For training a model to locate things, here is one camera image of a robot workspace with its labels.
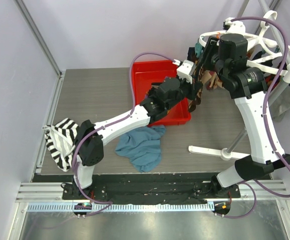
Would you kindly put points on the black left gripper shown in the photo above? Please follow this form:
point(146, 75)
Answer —
point(193, 88)

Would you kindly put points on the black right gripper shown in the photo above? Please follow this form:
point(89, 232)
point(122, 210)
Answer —
point(207, 52)

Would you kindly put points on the brown yellow argyle sock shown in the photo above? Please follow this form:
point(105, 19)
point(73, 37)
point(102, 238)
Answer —
point(198, 74)

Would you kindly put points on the black striped cuff sock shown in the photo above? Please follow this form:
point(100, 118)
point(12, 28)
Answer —
point(155, 90)

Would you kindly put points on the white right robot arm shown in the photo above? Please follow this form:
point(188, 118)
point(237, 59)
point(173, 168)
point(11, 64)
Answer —
point(247, 87)

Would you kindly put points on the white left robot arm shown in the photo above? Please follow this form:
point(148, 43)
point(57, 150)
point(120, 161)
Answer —
point(92, 137)

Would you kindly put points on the white round sock hanger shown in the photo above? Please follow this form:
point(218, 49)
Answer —
point(271, 47)

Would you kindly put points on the navy sock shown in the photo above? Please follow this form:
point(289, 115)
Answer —
point(191, 55)

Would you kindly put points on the red plastic bin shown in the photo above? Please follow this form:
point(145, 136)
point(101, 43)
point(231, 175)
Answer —
point(144, 75)

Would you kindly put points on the grey metal stand pole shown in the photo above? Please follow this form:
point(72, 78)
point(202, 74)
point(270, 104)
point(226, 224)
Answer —
point(274, 35)

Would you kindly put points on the blue t-shirt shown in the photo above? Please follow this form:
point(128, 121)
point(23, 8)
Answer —
point(142, 147)

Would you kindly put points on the white stand base foot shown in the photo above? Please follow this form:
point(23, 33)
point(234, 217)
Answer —
point(216, 153)

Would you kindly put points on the grey sock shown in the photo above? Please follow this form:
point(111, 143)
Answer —
point(279, 101)

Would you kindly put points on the black white striped cloth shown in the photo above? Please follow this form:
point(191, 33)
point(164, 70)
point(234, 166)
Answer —
point(60, 142)

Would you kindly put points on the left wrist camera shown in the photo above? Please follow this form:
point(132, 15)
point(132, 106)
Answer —
point(185, 70)

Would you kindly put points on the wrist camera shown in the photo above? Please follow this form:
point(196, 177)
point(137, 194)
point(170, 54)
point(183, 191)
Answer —
point(185, 70)
point(234, 27)

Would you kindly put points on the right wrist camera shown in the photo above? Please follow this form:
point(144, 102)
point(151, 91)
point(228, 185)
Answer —
point(234, 27)

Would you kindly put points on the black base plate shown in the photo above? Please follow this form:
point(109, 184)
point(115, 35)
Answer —
point(152, 189)

